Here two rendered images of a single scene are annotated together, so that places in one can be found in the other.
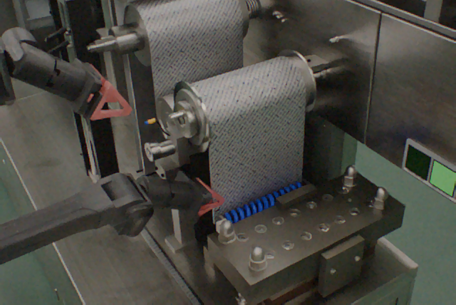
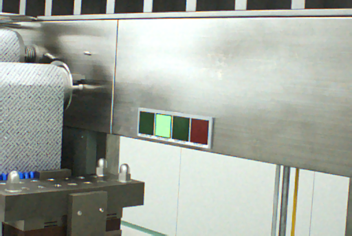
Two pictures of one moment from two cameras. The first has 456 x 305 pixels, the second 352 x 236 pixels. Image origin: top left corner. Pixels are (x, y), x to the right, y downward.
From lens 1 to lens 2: 0.89 m
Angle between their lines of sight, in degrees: 32
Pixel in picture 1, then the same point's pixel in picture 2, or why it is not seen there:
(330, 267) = (77, 207)
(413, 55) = (138, 40)
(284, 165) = (45, 151)
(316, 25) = (76, 49)
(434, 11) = (149, 5)
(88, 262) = not seen: outside the picture
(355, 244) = (98, 192)
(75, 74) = not seen: outside the picture
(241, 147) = (8, 115)
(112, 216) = not seen: outside the picture
